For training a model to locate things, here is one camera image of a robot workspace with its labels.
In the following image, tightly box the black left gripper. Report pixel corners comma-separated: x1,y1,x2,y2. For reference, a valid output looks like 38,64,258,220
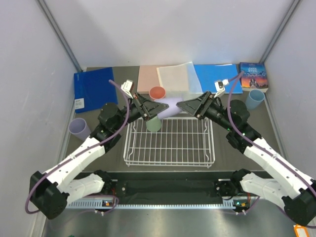
113,92,168,131

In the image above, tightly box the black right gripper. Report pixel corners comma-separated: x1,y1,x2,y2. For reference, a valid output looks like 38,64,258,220
178,90,235,131

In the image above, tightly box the pink cup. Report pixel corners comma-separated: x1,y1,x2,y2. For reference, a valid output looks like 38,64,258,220
149,86,166,100

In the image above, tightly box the green cup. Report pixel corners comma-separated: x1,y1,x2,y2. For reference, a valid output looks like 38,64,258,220
146,116,161,132

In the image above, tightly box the small purple cup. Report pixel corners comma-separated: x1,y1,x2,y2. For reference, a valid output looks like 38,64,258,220
156,97,183,119

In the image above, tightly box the blue cup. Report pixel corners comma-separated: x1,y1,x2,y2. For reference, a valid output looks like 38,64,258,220
245,90,265,110

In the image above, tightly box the large purple cup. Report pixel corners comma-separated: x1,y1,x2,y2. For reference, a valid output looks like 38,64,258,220
68,118,91,141

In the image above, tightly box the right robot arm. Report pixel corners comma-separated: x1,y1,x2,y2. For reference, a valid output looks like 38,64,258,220
177,92,316,227

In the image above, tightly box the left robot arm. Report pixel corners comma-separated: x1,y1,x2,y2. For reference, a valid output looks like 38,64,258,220
26,93,169,220

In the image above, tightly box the white mesh bag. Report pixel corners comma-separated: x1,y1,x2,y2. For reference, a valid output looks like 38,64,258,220
157,62,203,100

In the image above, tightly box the pink board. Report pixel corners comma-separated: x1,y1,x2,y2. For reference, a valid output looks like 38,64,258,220
137,65,161,94

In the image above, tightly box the light blue folder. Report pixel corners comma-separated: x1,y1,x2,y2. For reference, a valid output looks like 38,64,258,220
194,64,238,93

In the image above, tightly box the dark blue folder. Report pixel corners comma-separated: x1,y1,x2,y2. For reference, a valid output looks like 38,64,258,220
74,67,118,114

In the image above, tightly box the Jane Eyre paperback book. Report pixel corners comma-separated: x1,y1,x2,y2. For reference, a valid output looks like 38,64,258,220
239,62,269,93

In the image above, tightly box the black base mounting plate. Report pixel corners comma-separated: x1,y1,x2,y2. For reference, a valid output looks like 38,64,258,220
101,171,241,204

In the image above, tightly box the orange key tag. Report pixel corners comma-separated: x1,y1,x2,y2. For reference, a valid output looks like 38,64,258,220
293,225,310,237

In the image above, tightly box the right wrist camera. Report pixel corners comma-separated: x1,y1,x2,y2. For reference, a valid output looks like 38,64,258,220
214,79,229,98

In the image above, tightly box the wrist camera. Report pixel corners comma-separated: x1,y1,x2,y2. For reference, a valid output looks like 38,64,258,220
120,79,134,98
214,79,229,98

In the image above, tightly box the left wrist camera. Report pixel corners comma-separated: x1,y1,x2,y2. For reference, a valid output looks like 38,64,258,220
120,79,134,98

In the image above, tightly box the white wire dish rack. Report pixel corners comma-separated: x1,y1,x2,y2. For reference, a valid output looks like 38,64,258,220
123,113,215,168

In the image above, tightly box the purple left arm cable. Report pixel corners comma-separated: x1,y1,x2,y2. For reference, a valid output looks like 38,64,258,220
25,79,130,214

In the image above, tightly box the white slotted cable duct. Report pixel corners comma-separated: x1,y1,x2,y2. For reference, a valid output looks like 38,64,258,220
66,198,247,210

